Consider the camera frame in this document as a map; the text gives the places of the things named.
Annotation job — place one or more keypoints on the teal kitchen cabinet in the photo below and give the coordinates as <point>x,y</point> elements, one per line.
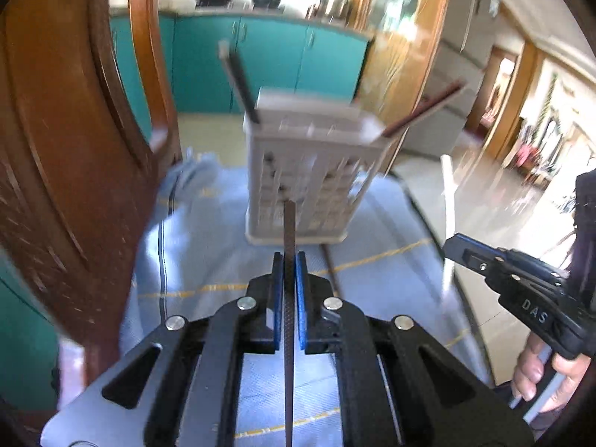
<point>23,335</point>
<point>209,65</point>

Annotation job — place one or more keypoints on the white plastic utensil basket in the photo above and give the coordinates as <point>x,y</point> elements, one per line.
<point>302,111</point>

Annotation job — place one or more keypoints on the kitchen countertop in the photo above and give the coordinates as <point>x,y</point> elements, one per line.
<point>279,15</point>

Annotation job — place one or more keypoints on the pink cloth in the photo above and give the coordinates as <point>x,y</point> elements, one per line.
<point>525,153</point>

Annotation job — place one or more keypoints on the wooden door frame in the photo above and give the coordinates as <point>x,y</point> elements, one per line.
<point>526,102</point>

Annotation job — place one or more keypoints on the carved wooden chair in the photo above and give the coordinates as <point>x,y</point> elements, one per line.
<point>70,149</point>

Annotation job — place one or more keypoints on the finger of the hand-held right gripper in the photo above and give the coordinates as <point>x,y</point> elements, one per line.
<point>482,266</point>
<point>475,247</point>

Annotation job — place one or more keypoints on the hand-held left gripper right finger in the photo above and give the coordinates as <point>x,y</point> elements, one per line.
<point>301,302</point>

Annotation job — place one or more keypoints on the light blue striped cloth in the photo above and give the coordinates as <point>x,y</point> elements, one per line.
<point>209,251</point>

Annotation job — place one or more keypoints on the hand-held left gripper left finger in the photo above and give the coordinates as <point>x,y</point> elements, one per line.
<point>278,302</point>

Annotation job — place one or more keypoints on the dark brown chopstick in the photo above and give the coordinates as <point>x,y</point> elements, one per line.
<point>240,79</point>

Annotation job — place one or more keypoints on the green garland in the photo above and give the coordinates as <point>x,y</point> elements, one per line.
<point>549,102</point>

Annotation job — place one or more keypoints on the wooden framed glass partition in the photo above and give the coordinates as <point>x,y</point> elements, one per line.
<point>433,56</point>

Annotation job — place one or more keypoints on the stainless steel kettle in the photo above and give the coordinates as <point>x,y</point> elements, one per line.
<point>341,7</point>

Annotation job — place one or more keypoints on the person's right hand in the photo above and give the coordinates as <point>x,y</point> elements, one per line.
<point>528,372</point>

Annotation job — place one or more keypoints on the brown and white chopstick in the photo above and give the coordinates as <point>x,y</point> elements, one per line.
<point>428,106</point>

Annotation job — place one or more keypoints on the black chopstick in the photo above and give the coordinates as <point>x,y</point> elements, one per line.
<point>288,233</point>

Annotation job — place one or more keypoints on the stainless steel bottle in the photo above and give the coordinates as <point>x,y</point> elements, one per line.
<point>325,7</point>

